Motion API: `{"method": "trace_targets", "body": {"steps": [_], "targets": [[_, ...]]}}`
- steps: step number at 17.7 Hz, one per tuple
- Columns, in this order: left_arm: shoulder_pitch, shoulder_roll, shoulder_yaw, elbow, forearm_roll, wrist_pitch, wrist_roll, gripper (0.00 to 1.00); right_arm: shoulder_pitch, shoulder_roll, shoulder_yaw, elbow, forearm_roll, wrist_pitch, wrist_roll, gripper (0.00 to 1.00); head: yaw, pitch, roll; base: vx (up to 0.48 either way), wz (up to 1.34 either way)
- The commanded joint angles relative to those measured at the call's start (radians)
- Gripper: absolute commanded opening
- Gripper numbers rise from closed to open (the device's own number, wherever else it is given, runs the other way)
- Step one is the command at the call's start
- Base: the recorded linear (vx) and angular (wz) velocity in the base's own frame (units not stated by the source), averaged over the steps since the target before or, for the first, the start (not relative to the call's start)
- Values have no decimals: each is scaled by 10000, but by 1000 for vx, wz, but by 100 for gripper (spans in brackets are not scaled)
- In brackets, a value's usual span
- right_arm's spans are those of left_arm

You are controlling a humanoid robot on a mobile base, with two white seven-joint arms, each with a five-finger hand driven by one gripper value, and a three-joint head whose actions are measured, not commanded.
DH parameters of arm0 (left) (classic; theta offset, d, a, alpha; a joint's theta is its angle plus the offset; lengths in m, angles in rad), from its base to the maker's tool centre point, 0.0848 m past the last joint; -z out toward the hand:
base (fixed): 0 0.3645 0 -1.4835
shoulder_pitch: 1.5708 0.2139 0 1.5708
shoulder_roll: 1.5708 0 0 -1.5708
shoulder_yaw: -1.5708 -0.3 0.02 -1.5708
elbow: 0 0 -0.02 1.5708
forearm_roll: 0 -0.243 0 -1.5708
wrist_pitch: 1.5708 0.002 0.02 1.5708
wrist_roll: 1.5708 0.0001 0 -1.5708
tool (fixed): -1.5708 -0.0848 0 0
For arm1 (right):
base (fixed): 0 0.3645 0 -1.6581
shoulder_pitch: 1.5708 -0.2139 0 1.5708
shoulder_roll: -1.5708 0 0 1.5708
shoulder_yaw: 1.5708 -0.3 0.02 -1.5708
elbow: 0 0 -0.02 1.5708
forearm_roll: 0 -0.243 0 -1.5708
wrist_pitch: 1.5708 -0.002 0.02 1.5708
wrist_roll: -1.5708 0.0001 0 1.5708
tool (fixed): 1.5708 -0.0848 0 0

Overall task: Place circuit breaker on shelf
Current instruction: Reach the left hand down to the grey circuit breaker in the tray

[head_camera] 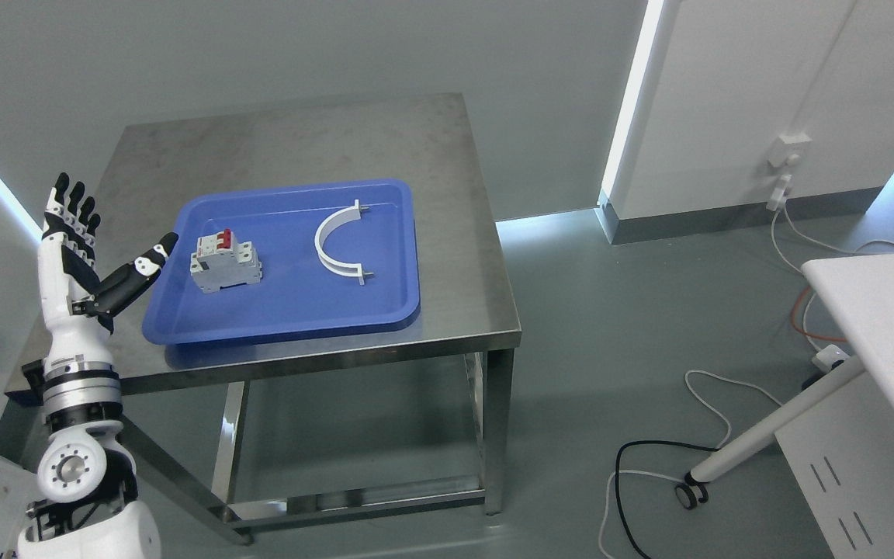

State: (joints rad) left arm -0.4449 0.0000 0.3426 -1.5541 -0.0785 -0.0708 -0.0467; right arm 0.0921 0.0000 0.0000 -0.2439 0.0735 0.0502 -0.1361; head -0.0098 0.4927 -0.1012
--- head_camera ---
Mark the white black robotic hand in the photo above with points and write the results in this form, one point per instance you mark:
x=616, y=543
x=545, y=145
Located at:
x=77, y=305

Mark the grey circuit breaker red switches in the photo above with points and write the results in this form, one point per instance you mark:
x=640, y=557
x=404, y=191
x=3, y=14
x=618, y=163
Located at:
x=221, y=261

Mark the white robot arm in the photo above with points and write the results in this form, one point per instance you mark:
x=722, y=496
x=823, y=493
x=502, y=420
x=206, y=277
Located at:
x=89, y=503

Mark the blue plastic tray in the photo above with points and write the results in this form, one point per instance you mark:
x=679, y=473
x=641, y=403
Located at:
x=296, y=298

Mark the stainless steel table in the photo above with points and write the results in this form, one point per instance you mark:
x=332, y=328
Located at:
x=184, y=406

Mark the white power strip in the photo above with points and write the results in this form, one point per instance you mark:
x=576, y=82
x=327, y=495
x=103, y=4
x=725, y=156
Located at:
x=828, y=358

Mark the white desk with caster leg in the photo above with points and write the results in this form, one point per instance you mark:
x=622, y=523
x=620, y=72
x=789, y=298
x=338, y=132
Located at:
x=837, y=435

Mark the white curved bracket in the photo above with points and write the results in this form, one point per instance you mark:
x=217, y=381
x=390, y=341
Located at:
x=332, y=243

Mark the white wall socket with plug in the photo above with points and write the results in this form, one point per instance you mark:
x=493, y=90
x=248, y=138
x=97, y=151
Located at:
x=785, y=153

